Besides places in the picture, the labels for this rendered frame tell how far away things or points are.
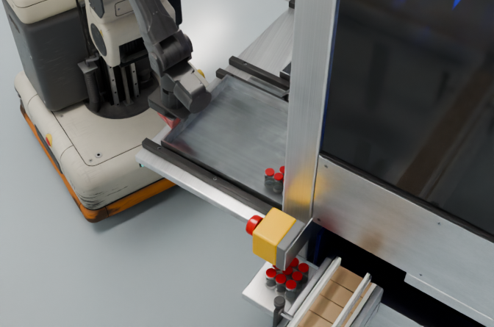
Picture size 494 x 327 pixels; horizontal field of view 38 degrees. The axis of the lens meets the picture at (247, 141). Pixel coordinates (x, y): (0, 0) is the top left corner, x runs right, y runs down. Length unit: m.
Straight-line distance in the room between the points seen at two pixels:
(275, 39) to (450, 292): 0.89
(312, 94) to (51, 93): 1.54
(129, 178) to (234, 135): 0.87
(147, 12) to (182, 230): 1.29
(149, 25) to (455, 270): 0.72
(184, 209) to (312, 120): 1.52
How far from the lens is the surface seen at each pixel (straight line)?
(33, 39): 2.37
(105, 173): 2.42
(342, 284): 1.38
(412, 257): 1.27
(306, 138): 1.19
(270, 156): 1.62
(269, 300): 1.41
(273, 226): 1.32
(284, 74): 1.76
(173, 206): 2.64
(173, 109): 1.57
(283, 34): 1.93
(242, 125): 1.68
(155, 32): 1.43
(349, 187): 1.22
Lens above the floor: 2.12
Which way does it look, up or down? 49 degrees down
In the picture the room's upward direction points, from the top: straight up
